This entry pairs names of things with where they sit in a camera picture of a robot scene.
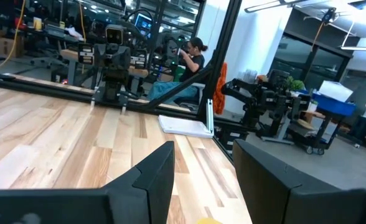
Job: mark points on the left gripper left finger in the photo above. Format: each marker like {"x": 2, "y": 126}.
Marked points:
{"x": 145, "y": 186}

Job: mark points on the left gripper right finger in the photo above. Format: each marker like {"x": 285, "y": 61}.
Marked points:
{"x": 273, "y": 193}

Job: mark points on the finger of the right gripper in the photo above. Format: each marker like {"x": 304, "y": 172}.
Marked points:
{"x": 103, "y": 56}
{"x": 121, "y": 57}

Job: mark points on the black background robot arm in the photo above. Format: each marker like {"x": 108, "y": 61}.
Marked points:
{"x": 254, "y": 96}

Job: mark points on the background computer screen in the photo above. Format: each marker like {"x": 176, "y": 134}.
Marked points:
{"x": 143, "y": 22}

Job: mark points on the black wheeled cart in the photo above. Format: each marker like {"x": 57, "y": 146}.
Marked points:
{"x": 313, "y": 137}

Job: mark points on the person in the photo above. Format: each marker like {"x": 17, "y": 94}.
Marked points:
{"x": 194, "y": 60}

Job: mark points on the cardboard box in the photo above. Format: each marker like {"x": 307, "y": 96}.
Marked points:
{"x": 7, "y": 46}

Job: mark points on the blue plastic bin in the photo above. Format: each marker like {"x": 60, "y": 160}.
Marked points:
{"x": 335, "y": 105}

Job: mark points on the green plant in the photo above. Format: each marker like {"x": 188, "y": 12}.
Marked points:
{"x": 295, "y": 84}

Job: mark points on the black waste bin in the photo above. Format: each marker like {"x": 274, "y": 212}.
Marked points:
{"x": 363, "y": 127}

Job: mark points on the white box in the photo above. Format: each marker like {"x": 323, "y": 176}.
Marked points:
{"x": 335, "y": 90}

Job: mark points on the ceiling light bar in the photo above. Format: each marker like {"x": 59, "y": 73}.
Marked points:
{"x": 270, "y": 4}

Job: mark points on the black hanging device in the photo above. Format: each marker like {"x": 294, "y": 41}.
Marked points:
{"x": 328, "y": 15}

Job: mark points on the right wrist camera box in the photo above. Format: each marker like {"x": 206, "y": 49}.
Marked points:
{"x": 114, "y": 35}

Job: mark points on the silver frame corner bracket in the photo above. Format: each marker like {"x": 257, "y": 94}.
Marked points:
{"x": 210, "y": 116}

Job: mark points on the black aluminium table frame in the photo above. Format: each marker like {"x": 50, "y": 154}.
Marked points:
{"x": 223, "y": 46}

